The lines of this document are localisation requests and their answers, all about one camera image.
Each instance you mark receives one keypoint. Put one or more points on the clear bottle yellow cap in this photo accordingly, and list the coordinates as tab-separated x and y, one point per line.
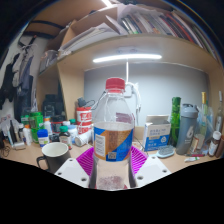
203	115

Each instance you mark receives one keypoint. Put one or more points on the red and white canister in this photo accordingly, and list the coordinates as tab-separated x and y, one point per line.
84	118

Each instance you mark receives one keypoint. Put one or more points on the white light bar under shelf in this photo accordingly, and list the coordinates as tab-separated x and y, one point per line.
126	58

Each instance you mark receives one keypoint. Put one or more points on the light blue hairbrush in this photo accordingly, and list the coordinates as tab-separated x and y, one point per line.
165	151

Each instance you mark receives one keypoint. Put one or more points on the brown bottle green cap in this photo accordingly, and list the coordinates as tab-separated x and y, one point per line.
65	138

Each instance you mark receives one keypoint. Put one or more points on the white wall power strip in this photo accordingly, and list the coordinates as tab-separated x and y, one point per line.
133	90

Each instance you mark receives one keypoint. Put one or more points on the ceiling light strip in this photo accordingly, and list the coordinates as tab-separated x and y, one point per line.
106	2

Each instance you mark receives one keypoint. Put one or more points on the white and blue carton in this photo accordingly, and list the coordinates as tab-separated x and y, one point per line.
156	135

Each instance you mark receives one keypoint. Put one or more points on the black mug white inside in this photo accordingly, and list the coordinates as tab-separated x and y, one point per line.
56	160

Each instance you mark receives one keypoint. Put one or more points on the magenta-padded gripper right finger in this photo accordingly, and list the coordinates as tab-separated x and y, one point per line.
140	160

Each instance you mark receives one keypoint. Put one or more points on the black bag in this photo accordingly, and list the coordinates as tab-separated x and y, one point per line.
51	105

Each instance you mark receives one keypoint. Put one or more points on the tall clear glass bottle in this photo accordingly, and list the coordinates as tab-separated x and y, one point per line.
220	115

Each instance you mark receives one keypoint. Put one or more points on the hanging dark clothes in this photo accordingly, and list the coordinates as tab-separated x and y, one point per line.
20	80

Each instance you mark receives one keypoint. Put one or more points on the green container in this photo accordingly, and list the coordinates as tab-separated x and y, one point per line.
36	123

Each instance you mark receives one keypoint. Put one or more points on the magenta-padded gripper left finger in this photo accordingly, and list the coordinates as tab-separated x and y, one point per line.
85	161

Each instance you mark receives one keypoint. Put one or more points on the clear water bottle red cap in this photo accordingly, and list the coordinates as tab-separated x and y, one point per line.
113	140

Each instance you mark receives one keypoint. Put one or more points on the white bottle blue cap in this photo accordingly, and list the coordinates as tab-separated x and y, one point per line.
43	139

